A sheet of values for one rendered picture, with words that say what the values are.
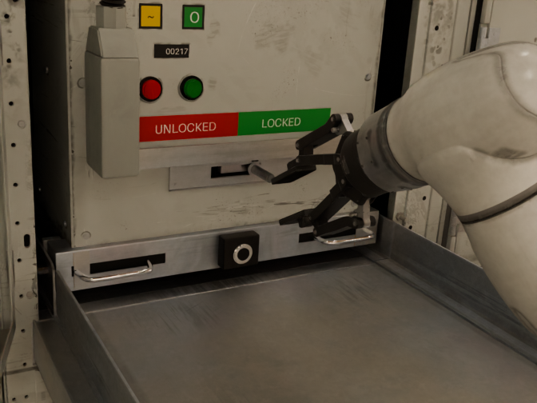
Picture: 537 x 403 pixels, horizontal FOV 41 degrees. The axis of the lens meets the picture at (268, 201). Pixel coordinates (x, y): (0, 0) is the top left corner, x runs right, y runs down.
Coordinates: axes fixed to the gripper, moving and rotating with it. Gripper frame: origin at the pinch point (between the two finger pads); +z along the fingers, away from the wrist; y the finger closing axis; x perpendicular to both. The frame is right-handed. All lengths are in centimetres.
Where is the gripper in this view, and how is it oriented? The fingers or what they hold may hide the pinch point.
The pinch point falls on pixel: (296, 196)
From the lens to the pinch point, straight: 93.0
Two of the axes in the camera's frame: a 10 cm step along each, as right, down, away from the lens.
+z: -4.4, 2.1, 8.7
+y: 1.9, 9.7, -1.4
